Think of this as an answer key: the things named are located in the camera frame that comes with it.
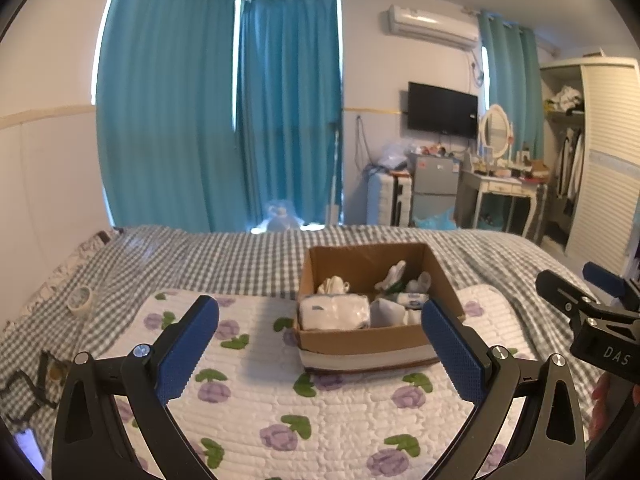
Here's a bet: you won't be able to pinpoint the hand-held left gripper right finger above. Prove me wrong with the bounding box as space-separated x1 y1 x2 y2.
421 299 587 480

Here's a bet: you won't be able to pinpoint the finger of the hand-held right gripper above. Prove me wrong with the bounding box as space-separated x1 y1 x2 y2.
536 270 601 333
582 261 640 311

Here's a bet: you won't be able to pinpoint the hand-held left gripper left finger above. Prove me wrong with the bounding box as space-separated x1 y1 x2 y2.
52 295 221 480

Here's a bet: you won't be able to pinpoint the large white sock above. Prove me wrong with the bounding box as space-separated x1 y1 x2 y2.
371 297 423 328

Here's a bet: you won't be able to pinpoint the brown cardboard box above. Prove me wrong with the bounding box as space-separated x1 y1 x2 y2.
292 242 466 373

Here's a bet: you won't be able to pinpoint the small white sock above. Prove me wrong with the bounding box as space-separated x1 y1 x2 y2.
382 260 408 286

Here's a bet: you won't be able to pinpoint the white wipes packet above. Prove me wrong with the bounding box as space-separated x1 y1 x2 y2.
299 294 372 332

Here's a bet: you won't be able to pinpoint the cream sock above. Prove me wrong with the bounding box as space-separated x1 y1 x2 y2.
316 276 351 296

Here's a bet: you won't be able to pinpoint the person's right hand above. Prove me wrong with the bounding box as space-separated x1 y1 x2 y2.
590 375 615 443

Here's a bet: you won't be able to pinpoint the hanging clothes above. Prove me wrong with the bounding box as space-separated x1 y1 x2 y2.
557 127 586 203

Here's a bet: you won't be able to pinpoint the white slatted wardrobe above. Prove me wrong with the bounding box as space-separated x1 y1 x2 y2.
540 57 640 261

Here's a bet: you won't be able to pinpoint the white tape roll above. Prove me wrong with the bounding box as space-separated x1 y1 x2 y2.
67 286 95 316

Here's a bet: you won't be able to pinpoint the white dressing table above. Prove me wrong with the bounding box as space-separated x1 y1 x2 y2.
457 167 548 238

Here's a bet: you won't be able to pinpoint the blue plastic bag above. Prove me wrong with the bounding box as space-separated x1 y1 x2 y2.
412 207 458 231

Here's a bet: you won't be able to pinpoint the floral quilted mat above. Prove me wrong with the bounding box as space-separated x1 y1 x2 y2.
45 284 556 480

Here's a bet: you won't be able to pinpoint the black white patterned pillow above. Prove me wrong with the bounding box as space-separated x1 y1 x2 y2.
30 227 123 301

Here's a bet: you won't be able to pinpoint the large water bottle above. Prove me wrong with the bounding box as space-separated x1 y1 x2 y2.
265 200 301 232

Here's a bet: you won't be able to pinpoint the white suitcase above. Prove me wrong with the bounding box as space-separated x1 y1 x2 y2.
367 172 413 226

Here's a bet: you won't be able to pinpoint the grey mini fridge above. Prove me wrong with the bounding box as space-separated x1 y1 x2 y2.
410 152 461 226

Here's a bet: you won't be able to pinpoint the white oval vanity mirror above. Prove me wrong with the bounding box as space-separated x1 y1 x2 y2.
477 104 515 161

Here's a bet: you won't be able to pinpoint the pile of clothes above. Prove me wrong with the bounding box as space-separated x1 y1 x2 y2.
545 86 585 113

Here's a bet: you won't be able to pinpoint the smartphone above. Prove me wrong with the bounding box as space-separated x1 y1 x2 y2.
12 427 46 476

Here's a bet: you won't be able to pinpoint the clear plastic bag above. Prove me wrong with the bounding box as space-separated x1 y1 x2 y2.
377 141 416 170

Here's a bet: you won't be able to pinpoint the teal curtain beside wardrobe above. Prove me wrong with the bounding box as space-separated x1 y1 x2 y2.
477 12 543 166

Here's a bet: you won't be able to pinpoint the wide teal curtain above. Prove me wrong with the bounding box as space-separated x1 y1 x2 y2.
95 0 241 233

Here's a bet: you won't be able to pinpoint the narrow teal curtain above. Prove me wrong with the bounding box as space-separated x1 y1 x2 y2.
235 0 343 231

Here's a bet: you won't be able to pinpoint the white air conditioner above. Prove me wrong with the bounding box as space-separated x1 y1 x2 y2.
386 5 481 51

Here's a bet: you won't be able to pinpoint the black wall television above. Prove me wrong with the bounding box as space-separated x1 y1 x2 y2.
407 81 478 138

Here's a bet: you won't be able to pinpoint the hanging cables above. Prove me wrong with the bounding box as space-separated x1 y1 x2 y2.
354 115 371 176

